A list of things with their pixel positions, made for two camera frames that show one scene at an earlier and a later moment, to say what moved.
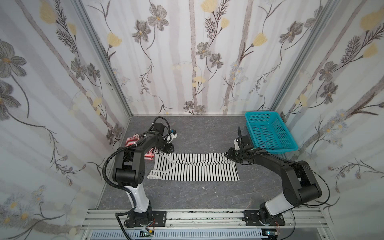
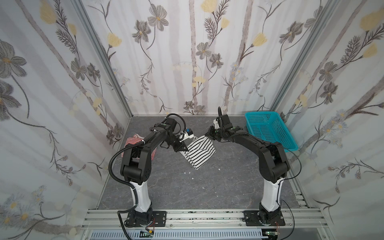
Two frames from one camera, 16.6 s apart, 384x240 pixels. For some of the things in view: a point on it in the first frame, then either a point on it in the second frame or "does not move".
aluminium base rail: (210, 218) does not move
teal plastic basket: (267, 131) does not move
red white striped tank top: (149, 155) does not move
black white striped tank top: (203, 166) → (199, 151)
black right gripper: (234, 154) → (212, 132)
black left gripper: (167, 146) → (177, 142)
